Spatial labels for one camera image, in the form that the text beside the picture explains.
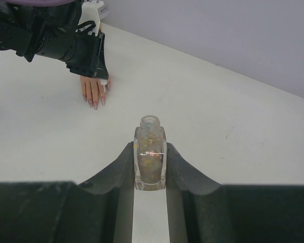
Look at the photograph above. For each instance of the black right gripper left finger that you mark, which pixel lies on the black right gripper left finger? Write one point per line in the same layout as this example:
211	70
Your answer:
99	209

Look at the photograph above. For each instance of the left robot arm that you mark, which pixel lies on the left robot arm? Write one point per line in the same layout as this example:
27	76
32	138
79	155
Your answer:
68	31

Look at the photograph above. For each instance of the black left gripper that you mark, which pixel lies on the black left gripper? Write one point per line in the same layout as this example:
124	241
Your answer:
88	58

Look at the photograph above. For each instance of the clear nail polish bottle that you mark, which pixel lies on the clear nail polish bottle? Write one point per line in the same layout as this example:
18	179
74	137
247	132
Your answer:
150	155

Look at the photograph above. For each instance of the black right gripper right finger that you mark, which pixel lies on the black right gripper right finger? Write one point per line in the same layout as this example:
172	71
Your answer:
202	210

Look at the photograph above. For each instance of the mannequin hand with painted nails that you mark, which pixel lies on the mannequin hand with painted nails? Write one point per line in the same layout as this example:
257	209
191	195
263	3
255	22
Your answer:
92	91

